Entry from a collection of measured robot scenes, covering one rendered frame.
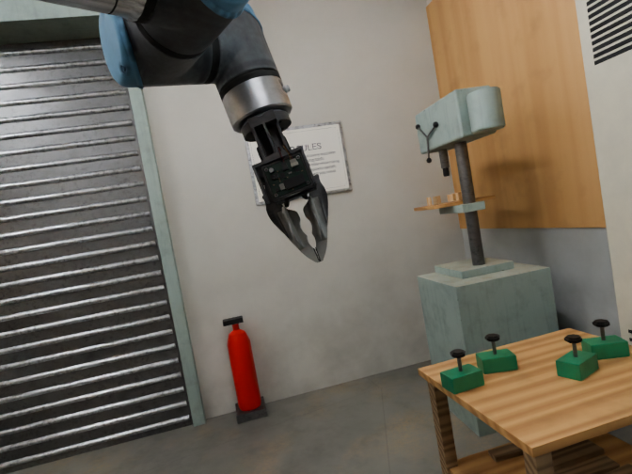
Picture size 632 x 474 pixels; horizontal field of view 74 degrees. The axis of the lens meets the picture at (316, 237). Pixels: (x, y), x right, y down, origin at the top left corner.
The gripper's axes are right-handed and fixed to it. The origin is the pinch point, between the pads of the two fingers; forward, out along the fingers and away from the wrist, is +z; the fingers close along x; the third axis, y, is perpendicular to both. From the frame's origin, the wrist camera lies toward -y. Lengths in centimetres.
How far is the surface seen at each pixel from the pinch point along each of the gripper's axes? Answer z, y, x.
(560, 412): 61, -49, 41
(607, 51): -26, -79, 110
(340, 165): -45, -215, 29
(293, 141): -70, -207, 6
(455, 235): 27, -238, 88
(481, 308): 52, -133, 56
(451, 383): 52, -67, 21
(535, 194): 15, -162, 113
